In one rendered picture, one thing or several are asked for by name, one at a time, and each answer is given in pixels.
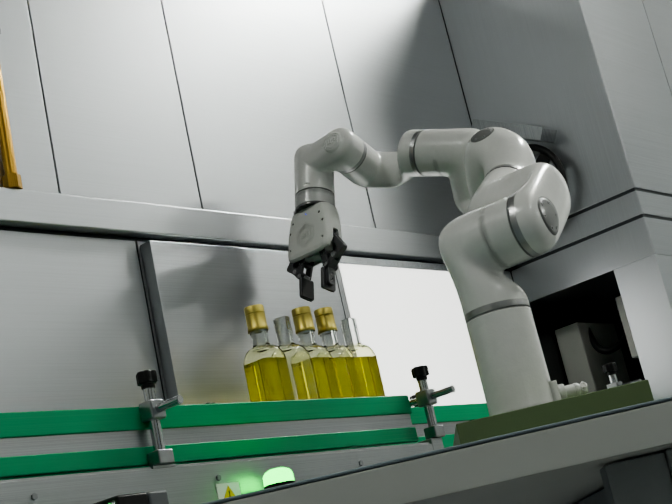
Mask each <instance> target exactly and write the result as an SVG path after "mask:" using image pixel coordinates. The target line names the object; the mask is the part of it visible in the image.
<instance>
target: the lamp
mask: <svg viewBox="0 0 672 504"><path fill-rule="evenodd" d="M294 482H295V480H294V476H293V472H292V471H291V470H290V469H289V468H285V467H279V468H274V469H271V470H269V471H267V472H266V473H265V474H264V476H263V483H264V489H267V488H272V487H276V486H281V485H285V484H289V483H294Z"/></svg>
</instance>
